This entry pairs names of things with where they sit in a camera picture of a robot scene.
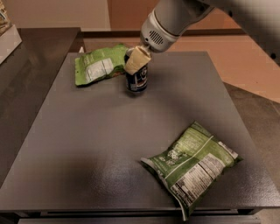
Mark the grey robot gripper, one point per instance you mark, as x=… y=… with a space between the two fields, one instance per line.
x=155 y=35

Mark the blue pepsi can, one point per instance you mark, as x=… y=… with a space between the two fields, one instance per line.
x=137 y=82

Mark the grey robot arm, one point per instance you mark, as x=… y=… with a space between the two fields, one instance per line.
x=260 y=19

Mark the light green chip bag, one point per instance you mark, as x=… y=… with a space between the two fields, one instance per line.
x=100 y=64

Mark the dark green chip bag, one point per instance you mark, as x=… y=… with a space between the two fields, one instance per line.
x=191 y=165

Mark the white box on counter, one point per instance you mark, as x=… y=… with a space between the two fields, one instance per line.
x=9 y=36

